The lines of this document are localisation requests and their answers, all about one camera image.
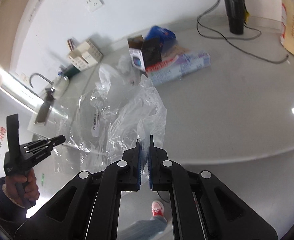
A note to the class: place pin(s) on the clear plastic bag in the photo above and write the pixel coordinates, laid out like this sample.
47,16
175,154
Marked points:
122,108

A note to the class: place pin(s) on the dark green sponge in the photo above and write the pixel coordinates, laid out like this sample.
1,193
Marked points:
68,72

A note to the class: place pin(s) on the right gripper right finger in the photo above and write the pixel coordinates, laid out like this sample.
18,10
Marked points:
202,206

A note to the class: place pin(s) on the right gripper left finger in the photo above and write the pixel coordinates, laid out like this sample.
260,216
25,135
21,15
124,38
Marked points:
88,206

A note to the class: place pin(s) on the person's jeans leg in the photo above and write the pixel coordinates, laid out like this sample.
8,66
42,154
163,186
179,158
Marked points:
144,229

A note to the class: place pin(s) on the red sneaker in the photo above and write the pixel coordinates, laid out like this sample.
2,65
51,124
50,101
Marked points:
157,209

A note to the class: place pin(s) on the chrome sink faucet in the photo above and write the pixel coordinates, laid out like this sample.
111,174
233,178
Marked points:
39,82

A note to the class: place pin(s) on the red blue tissue box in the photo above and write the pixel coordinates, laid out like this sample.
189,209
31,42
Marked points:
176,63

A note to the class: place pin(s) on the black insulated tumbler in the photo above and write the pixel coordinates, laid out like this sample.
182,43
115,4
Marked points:
235,10

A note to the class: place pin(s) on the white blue product box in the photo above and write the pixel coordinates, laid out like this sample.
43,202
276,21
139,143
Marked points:
144,53

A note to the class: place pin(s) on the white wall socket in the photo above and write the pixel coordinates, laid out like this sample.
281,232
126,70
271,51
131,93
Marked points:
93,5

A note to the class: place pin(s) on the blue plastic snack bag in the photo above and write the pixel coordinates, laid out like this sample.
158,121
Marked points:
164,35

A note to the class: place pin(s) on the person's left hand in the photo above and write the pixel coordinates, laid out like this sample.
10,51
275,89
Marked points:
31,192

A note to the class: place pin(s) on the beige cardboard organizer box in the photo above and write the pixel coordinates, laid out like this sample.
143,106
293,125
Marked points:
85,55

